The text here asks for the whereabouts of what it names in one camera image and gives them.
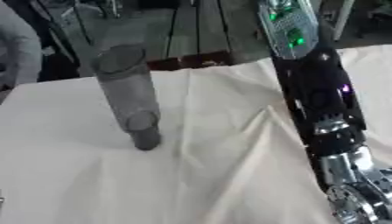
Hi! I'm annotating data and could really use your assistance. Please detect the clear grey cylinder vase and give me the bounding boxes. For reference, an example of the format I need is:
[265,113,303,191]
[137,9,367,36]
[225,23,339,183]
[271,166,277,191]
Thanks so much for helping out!
[88,43,165,151]

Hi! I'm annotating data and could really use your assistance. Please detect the person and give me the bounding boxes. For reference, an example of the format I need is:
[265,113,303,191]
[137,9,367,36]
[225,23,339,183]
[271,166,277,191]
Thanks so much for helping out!
[0,0,43,102]

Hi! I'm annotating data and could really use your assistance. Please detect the white post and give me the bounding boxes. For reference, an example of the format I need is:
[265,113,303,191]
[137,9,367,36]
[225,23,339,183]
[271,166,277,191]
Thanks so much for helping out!
[332,0,357,41]

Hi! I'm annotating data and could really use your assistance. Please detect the dark wooden plank table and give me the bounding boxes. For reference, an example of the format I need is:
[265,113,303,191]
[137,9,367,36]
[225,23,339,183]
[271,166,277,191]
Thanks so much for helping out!
[143,0,273,72]

